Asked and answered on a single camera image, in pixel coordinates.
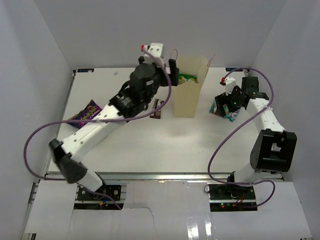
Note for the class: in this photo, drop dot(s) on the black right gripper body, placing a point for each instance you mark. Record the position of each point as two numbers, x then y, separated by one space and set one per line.
234 103

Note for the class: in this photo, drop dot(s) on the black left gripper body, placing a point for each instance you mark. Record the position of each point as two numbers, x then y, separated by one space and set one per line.
160 80

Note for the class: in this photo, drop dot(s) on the green Fox's candy bag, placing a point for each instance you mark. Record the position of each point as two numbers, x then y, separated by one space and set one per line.
184 78

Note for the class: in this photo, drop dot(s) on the teal Fox's candy bag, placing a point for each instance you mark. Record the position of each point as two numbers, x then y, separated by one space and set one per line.
231 116

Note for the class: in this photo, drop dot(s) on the dark purple nut snack bag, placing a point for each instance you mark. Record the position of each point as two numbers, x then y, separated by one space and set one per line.
88 113

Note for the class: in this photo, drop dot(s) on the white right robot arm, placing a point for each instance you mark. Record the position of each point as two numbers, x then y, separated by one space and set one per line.
273 150

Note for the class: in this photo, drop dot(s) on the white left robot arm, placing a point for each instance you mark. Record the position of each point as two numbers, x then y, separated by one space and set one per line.
132 99

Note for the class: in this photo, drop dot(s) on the beige paper bag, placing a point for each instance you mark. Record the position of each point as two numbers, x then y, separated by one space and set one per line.
185 96

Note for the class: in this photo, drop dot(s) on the brown Hershey's chocolate bar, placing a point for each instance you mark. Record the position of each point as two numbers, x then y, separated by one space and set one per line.
156 106

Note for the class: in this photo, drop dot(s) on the right blue table label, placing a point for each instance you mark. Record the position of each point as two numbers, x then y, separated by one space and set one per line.
233 69

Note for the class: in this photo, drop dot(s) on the blue table label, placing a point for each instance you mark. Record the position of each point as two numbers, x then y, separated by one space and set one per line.
233 69
85 70

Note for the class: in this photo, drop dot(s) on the left blue table label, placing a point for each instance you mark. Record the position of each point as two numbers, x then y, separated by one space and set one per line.
85 70

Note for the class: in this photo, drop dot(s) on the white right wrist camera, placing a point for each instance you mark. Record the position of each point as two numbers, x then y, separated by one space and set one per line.
229 83

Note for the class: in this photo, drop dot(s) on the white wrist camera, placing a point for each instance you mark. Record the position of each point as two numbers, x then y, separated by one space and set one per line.
229 83
155 49

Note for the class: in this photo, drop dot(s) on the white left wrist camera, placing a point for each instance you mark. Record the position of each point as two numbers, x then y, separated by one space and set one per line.
155 49

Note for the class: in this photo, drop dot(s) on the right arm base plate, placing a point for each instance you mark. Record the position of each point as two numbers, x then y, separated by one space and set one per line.
231 198

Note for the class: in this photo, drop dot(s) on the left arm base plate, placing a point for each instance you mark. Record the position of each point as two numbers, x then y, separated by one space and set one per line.
113 191

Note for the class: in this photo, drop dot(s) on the aluminium front rail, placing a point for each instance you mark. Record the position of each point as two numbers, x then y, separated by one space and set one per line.
157 176

